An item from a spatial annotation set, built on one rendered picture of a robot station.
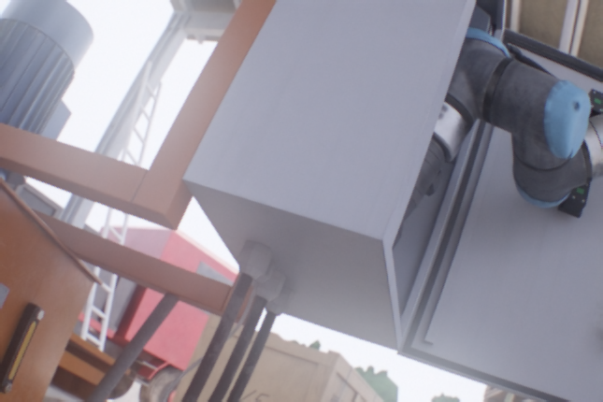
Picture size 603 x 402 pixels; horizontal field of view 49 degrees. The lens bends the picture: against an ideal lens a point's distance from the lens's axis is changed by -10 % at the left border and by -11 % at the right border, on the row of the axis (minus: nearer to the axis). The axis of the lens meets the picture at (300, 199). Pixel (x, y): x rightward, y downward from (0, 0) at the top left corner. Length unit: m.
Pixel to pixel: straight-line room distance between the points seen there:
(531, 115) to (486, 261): 0.31
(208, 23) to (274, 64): 7.54
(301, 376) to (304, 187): 3.17
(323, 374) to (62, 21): 2.76
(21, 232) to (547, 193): 0.72
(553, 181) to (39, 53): 0.90
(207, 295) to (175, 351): 9.64
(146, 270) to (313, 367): 2.79
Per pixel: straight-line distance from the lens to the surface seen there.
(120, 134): 7.73
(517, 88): 0.87
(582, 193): 1.13
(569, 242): 1.15
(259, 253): 0.78
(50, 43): 1.34
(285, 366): 3.86
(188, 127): 0.73
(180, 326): 10.66
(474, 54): 0.91
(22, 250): 1.03
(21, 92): 1.30
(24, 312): 1.08
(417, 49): 0.74
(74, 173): 0.76
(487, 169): 1.14
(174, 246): 10.55
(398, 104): 0.70
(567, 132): 0.86
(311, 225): 0.67
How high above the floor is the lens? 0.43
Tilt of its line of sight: 21 degrees up
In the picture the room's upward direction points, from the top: 24 degrees clockwise
